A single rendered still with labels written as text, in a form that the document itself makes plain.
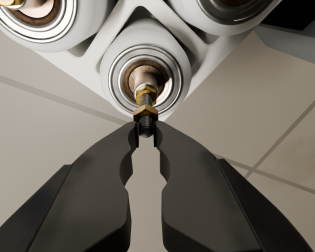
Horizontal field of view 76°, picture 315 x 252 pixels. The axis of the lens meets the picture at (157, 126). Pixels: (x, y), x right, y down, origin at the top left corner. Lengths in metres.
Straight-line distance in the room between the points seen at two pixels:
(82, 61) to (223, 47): 0.18
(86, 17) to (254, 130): 0.51
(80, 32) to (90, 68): 0.09
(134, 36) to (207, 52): 0.12
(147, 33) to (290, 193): 0.76
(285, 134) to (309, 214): 0.43
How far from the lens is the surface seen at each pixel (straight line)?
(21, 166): 0.70
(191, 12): 0.21
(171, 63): 0.20
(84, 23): 0.21
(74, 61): 0.29
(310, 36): 0.34
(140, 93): 0.17
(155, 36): 0.20
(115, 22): 0.27
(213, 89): 0.51
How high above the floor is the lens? 0.45
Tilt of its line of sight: 58 degrees down
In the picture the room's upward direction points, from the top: 175 degrees clockwise
